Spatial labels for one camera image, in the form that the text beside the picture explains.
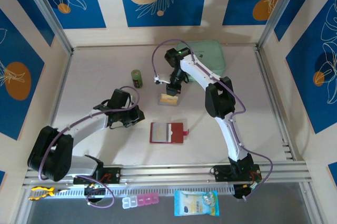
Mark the red card holder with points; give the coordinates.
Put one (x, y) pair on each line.
(177, 134)

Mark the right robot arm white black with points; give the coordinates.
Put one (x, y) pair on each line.
(200, 73)

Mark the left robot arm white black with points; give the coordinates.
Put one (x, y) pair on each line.
(87, 126)

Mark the green cylindrical battery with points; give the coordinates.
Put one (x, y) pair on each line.
(137, 77)

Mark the mint green zip pouch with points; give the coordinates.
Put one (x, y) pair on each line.
(210, 58)

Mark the white pink pill organizer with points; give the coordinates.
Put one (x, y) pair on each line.
(142, 199)

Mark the blue wet wipes packet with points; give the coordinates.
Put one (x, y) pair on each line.
(196, 204)

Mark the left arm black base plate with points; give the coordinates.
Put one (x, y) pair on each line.
(113, 175)

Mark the aluminium front rail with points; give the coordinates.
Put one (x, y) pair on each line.
(168, 172)

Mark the aluminium back rail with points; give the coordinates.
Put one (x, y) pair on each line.
(118, 47)

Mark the aluminium side rail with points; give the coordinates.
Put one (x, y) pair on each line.
(62, 81)
(276, 102)

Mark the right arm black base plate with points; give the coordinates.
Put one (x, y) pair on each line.
(221, 174)

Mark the aluminium corner post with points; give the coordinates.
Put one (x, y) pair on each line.
(281, 10)
(49, 13)

